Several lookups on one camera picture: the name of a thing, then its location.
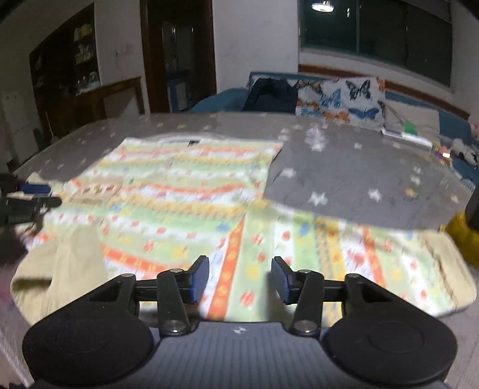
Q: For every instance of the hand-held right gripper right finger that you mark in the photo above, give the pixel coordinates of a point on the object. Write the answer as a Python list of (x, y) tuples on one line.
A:
[(281, 282)]

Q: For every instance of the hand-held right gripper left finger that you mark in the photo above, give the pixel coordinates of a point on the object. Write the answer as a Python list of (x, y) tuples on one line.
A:
[(198, 280)]

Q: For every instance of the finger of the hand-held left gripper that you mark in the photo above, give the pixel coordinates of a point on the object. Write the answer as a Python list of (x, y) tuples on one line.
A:
[(33, 204), (35, 189)]

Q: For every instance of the colourful patterned garment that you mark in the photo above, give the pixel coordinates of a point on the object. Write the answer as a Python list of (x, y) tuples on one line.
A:
[(168, 202)]

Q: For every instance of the white refrigerator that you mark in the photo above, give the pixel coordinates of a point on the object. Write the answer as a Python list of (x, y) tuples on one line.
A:
[(17, 119)]

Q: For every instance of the dark wooden shelf cabinet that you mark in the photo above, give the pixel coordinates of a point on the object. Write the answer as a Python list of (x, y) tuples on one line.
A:
[(48, 71)]

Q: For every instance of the grey star-print tablecloth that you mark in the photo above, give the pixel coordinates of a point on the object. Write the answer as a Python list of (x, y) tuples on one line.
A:
[(348, 179)]

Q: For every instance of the wooden side desk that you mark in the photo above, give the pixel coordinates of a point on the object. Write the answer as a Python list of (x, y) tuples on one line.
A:
[(119, 88)]

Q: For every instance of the black backpack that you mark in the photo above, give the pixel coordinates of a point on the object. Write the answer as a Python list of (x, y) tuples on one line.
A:
[(269, 97)]

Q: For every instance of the yellow bag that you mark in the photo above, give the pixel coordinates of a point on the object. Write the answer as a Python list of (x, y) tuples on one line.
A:
[(464, 239)]

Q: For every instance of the flat white device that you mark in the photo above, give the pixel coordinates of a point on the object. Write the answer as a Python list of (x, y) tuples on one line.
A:
[(408, 139)]

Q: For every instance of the butterfly print pillow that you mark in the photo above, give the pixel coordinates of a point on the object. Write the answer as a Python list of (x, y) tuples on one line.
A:
[(348, 99)]

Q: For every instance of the small green item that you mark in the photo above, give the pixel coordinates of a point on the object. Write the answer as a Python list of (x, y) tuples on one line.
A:
[(409, 128)]

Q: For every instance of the small orange toy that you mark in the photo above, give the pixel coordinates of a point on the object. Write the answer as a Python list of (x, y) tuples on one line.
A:
[(444, 153)]

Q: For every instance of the beige cushion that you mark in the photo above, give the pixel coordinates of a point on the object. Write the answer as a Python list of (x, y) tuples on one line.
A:
[(415, 114)]

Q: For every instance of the black and white plush toy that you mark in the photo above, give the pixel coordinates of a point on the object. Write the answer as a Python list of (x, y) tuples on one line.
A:
[(464, 151)]

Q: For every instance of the blue sofa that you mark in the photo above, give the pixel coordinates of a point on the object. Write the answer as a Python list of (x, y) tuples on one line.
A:
[(454, 123)]

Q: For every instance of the dark window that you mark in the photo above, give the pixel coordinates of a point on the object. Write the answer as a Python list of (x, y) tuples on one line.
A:
[(389, 33)]

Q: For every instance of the white wall socket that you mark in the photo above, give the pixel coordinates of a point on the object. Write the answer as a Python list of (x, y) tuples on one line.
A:
[(123, 48)]

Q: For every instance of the wooden door frame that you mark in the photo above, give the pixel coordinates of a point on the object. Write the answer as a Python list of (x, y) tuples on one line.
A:
[(149, 56)]

